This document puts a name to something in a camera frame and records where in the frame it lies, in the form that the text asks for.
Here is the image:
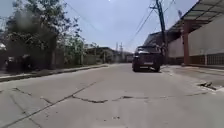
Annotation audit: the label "dark vehicle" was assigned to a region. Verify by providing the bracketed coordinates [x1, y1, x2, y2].
[131, 44, 163, 73]

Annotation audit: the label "grey concrete road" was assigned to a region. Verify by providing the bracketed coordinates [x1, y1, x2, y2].
[0, 63, 224, 128]

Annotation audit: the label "dark building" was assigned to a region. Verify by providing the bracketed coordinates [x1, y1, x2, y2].
[142, 30, 168, 48]

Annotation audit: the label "utility pole with street lamp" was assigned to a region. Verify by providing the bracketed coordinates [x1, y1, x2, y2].
[149, 0, 169, 65]

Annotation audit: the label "raised concrete kerb strip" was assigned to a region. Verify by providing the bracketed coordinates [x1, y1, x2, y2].
[0, 63, 109, 83]

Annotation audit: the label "row of trees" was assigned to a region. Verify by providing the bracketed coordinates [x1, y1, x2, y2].
[0, 0, 89, 71]

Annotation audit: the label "cracked concrete sidewalk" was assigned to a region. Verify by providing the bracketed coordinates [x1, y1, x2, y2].
[161, 64, 224, 93]

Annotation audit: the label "pale building with red pillars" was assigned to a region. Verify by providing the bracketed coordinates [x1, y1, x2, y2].
[167, 0, 224, 69]

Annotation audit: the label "low boundary wall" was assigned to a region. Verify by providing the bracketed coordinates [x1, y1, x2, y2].
[0, 46, 134, 73]

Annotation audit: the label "overhead wires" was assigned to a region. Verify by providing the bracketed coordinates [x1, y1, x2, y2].
[63, 0, 178, 48]

